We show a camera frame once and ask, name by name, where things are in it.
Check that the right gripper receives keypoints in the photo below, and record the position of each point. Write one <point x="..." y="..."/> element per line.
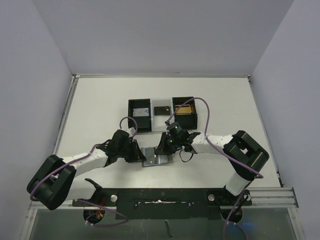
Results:
<point x="162" y="145"/>

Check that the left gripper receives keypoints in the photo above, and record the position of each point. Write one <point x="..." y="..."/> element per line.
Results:
<point x="137" y="155"/>

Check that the grey card holder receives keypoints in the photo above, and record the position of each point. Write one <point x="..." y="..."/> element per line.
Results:
<point x="153" y="160"/>

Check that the black white sorting tray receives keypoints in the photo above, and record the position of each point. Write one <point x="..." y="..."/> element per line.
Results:
<point x="150" y="114"/>

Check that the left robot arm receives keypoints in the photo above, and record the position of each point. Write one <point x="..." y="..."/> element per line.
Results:
<point x="54" y="183"/>

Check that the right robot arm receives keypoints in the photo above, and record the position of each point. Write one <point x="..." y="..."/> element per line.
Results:
<point x="246" y="155"/>

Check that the black card in tray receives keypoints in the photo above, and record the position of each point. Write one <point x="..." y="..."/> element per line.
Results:
<point x="162" y="111"/>

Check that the gold card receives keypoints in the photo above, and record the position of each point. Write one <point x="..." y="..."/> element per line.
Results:
<point x="184" y="110"/>

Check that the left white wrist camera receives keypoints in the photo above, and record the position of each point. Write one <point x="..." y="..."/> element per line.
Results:
<point x="131" y="131"/>

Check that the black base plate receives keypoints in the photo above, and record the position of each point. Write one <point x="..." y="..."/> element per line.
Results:
<point x="167" y="203"/>

